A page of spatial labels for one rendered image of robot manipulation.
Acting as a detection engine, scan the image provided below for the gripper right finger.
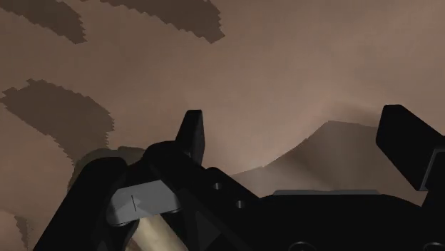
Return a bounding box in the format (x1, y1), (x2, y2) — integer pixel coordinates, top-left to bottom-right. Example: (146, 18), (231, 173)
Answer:
(375, 104), (445, 211)

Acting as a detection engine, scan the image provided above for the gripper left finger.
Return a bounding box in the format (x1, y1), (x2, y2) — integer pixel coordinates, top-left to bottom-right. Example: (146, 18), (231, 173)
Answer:
(33, 109), (261, 251)

